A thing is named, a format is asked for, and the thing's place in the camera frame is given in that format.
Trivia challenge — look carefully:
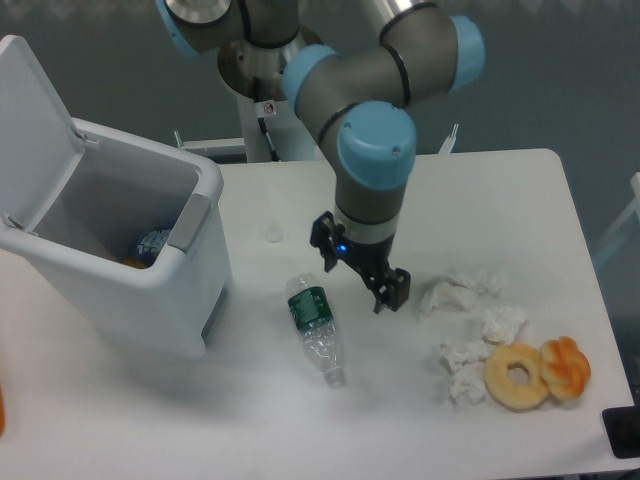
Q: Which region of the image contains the black device at edge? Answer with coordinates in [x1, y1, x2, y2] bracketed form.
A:
[602, 406, 639, 459]

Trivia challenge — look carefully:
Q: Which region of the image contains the orange object left edge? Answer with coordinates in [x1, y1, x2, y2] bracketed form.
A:
[0, 379, 7, 438]

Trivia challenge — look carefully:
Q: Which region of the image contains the orange twisted bread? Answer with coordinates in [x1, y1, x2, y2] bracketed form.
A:
[539, 336, 591, 402]

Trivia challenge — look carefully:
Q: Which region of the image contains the ring donut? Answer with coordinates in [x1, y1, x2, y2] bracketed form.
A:
[483, 343, 549, 411]

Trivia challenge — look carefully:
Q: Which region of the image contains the crumpled white tissue bottom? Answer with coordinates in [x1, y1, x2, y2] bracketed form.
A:
[434, 339, 492, 411]

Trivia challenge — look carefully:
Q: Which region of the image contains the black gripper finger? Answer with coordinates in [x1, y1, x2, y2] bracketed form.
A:
[363, 265, 411, 314]
[310, 211, 336, 272]

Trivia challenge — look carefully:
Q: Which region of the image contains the orange item in bin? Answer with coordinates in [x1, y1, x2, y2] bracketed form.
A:
[122, 257, 147, 269]

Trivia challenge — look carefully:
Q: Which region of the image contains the crumpled white tissue middle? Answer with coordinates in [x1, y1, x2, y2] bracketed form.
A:
[482, 306, 528, 345]

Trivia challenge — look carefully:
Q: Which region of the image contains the crumpled white tissue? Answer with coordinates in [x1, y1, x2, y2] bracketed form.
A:
[482, 306, 528, 345]
[434, 339, 492, 411]
[418, 267, 509, 318]

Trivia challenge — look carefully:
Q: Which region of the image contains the white trash bin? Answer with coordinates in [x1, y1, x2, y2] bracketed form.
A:
[1, 120, 231, 358]

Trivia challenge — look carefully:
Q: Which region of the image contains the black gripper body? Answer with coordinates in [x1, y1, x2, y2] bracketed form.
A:
[324, 223, 395, 289]

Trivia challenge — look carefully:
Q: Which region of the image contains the blue can in bin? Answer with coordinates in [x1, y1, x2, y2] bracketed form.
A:
[128, 228, 171, 267]

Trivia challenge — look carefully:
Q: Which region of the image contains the white trash bin lid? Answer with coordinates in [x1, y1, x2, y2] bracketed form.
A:
[1, 35, 85, 230]

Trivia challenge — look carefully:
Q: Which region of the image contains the clear plastic bottle green label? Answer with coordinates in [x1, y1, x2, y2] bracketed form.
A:
[285, 273, 346, 389]

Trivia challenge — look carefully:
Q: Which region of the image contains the crumpled white tissue top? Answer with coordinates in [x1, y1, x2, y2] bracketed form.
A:
[418, 267, 509, 318]

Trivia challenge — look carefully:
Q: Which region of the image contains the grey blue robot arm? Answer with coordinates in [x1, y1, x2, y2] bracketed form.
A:
[156, 1, 485, 310]

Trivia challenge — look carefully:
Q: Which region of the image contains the black cable on pedestal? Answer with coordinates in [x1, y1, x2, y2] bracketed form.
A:
[252, 77, 279, 163]

